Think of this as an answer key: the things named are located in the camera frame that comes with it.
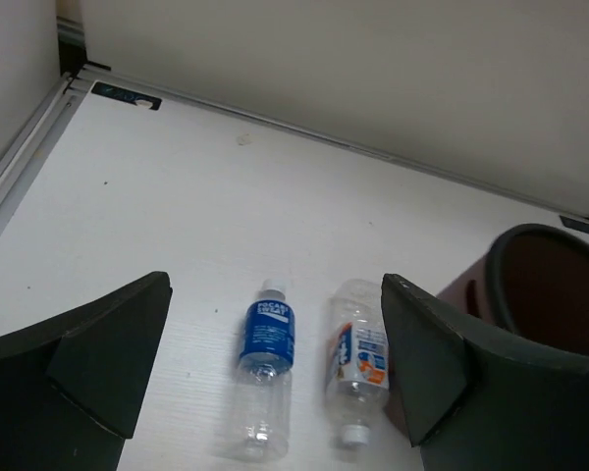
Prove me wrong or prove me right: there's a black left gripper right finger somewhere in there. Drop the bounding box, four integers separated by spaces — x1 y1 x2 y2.
381 274 589 470

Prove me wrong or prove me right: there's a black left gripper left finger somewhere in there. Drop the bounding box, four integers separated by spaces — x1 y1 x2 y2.
0 272 173 470

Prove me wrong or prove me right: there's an orange white label clear bottle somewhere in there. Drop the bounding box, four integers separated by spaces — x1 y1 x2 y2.
324 279 390 448

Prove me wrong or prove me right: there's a blue label Pocari Sweat bottle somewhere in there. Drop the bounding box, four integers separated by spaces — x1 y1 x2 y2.
232 279 295 461

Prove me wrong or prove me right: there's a brown garbage bin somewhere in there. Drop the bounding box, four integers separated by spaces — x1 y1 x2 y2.
438 224 589 356

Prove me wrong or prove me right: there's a blue sticker right corner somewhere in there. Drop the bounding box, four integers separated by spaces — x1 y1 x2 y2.
560 215 589 235

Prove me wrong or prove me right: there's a blue sticker corner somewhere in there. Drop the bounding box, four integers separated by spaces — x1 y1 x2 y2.
560 215 589 235
90 81 162 111

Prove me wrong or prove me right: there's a blue sticker left corner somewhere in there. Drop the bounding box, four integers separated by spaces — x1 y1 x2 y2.
90 81 162 111

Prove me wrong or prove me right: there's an aluminium table frame rail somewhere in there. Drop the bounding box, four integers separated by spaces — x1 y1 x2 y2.
0 74 74 206

